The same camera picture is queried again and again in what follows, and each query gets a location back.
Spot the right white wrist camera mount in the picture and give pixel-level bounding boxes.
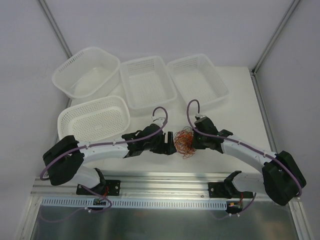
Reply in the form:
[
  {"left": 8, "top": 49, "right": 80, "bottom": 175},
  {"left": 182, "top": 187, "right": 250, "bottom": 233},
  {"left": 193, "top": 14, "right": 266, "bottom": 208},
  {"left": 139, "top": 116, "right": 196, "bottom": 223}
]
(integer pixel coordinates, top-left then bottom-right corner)
[{"left": 195, "top": 113, "right": 206, "bottom": 120}]

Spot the right aluminium frame post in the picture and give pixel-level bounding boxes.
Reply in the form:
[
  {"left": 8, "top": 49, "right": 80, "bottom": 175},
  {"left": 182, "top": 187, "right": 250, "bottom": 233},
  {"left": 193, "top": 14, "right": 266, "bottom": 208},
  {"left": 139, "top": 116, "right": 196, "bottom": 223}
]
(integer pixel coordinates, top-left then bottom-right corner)
[{"left": 251, "top": 0, "right": 302, "bottom": 76}]

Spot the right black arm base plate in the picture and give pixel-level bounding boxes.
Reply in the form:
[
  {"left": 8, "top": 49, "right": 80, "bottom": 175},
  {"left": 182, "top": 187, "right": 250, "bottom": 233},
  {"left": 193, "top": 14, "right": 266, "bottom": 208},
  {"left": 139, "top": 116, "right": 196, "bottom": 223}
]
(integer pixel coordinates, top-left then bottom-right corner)
[{"left": 207, "top": 182, "right": 254, "bottom": 199}]

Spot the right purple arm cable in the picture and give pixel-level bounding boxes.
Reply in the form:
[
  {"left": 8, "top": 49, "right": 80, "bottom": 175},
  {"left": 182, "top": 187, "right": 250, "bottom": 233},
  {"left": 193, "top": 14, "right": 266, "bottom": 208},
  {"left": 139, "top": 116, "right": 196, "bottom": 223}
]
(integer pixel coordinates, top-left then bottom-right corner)
[{"left": 186, "top": 99, "right": 305, "bottom": 198}]

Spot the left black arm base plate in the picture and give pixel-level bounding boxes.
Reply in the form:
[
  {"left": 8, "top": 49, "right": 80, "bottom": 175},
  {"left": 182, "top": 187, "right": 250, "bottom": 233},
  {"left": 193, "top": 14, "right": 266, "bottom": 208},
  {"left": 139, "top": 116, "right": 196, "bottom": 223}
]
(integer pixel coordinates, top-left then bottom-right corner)
[{"left": 76, "top": 179, "right": 121, "bottom": 197}]

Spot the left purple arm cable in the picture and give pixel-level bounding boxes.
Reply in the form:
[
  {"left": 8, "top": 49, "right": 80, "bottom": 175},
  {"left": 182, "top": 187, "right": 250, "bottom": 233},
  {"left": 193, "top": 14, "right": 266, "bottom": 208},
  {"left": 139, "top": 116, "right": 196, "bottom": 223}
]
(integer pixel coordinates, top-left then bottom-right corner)
[{"left": 39, "top": 106, "right": 169, "bottom": 181}]

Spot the front-left white perforated basket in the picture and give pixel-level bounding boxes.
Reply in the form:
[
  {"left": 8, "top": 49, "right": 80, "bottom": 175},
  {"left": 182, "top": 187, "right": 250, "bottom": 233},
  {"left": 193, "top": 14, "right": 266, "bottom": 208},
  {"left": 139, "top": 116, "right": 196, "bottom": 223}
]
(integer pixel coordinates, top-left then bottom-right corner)
[{"left": 57, "top": 96, "right": 131, "bottom": 142}]

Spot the middle white perforated basket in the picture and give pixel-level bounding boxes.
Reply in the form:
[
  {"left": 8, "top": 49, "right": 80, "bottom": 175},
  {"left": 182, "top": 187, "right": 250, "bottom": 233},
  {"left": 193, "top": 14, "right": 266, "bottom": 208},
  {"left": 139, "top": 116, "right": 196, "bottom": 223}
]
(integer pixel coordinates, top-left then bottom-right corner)
[{"left": 119, "top": 55, "right": 178, "bottom": 115}]

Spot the left aluminium frame post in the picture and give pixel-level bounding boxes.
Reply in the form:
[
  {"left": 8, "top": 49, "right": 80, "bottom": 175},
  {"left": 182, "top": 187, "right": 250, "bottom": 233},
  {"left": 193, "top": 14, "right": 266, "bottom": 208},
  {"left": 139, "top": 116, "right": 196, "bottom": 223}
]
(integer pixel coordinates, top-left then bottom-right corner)
[{"left": 36, "top": 0, "right": 73, "bottom": 59}]

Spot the aluminium mounting rail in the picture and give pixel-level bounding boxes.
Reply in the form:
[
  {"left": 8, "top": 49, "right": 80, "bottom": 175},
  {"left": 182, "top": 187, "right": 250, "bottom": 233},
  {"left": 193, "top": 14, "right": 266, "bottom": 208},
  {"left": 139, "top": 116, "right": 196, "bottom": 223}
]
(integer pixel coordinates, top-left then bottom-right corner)
[{"left": 31, "top": 169, "right": 298, "bottom": 201}]

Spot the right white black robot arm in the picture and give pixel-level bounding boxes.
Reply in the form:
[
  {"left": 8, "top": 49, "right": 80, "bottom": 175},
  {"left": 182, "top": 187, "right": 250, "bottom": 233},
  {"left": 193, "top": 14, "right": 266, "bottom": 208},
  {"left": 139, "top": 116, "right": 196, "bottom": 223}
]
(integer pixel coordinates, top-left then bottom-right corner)
[{"left": 192, "top": 115, "right": 307, "bottom": 206}]

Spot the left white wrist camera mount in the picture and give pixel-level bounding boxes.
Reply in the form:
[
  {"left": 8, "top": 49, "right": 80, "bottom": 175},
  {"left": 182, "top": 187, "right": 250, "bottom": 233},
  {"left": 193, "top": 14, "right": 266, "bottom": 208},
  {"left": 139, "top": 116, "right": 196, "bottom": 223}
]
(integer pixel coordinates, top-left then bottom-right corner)
[{"left": 152, "top": 116, "right": 167, "bottom": 127}]

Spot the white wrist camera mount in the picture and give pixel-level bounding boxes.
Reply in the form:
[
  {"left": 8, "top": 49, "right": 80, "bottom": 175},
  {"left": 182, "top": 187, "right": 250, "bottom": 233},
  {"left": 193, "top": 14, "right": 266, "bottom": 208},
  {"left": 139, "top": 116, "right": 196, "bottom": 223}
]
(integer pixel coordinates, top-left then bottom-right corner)
[
  {"left": 195, "top": 113, "right": 206, "bottom": 120},
  {"left": 152, "top": 116, "right": 167, "bottom": 127}
]

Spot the deep white plastic tub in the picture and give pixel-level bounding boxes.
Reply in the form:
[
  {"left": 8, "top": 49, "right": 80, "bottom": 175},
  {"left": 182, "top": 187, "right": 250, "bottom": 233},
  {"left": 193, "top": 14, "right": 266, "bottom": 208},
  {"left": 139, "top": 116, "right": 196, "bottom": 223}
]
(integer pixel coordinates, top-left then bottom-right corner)
[{"left": 52, "top": 47, "right": 121, "bottom": 103}]

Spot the right white perforated basket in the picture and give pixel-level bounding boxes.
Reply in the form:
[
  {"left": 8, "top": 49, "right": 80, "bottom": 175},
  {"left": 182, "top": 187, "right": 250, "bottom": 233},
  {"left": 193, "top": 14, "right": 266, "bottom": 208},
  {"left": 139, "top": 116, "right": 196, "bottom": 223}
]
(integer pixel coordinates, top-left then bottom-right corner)
[{"left": 167, "top": 53, "right": 230, "bottom": 110}]

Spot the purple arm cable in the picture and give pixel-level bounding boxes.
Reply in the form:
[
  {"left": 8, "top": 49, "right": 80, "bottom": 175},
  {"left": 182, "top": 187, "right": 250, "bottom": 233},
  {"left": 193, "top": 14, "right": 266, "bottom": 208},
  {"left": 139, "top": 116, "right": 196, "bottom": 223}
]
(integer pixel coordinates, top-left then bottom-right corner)
[
  {"left": 39, "top": 106, "right": 169, "bottom": 181},
  {"left": 186, "top": 99, "right": 305, "bottom": 198}
]

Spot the aluminium frame post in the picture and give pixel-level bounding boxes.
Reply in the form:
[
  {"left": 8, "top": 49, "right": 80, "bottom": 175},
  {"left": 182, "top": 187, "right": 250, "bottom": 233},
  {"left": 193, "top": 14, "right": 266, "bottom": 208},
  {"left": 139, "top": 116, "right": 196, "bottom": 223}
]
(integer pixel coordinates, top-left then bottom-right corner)
[
  {"left": 251, "top": 0, "right": 302, "bottom": 76},
  {"left": 36, "top": 0, "right": 73, "bottom": 59}
]

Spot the red orange wire bundle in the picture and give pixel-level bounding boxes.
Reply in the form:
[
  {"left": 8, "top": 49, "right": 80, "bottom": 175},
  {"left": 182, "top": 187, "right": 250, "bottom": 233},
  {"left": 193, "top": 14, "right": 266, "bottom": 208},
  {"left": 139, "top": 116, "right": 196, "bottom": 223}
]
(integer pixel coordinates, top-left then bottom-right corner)
[{"left": 173, "top": 127, "right": 197, "bottom": 160}]

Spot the white slotted cable duct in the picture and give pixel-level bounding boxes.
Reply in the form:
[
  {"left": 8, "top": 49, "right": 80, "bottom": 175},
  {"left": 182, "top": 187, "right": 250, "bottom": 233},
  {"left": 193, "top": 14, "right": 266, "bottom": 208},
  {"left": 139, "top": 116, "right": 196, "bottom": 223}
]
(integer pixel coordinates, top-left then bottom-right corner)
[{"left": 41, "top": 197, "right": 227, "bottom": 211}]

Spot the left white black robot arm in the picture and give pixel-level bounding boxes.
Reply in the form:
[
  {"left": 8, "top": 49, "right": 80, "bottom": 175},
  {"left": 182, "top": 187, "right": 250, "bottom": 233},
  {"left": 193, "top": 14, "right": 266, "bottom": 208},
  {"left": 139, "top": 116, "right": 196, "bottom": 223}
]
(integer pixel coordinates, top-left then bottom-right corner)
[{"left": 40, "top": 123, "right": 177, "bottom": 195}]

